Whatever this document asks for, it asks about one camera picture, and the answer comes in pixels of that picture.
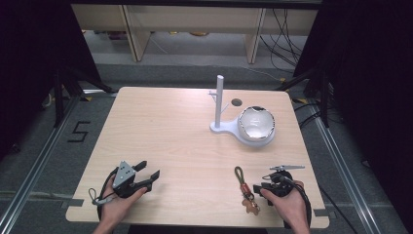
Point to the person's right hand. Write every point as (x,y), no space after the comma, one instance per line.
(290,206)

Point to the white bowl with dark rim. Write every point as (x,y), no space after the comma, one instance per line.
(256,125)

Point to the dark round table grommet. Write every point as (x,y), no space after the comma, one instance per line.
(236,102)

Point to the light wooden desk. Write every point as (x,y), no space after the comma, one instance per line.
(195,18)

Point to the white stand with pole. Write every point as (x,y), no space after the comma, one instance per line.
(218,107)

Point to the black metal stand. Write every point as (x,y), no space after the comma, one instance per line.
(65,91)
(319,94)

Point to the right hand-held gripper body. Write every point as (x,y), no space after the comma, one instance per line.
(281,185)

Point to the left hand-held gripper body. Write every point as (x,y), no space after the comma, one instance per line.
(125,177)

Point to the black curtain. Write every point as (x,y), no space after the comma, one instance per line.
(35,65)
(367,81)

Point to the aluminium floor rail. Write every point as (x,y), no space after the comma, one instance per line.
(350,182)
(35,169)

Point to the person's left hand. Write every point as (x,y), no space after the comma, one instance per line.
(115,208)

